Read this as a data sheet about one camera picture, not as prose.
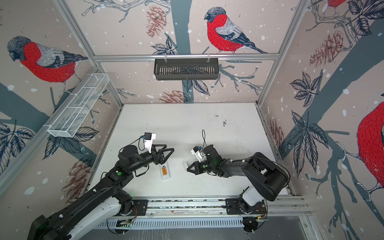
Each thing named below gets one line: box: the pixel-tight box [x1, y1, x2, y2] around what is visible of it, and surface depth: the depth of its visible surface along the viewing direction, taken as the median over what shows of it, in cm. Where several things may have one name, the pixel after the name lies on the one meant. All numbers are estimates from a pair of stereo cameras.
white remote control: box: [159, 160, 171, 180], surface depth 86 cm
